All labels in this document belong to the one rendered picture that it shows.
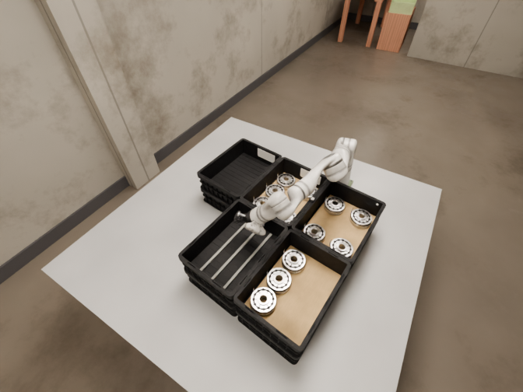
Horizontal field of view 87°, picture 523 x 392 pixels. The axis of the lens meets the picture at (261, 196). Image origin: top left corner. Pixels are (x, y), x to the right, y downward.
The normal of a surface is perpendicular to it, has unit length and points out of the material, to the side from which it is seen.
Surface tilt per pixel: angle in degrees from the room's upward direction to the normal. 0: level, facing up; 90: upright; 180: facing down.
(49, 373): 0
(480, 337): 0
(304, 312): 0
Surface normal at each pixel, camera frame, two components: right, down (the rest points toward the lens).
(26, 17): 0.85, 0.38
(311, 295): 0.00, -0.68
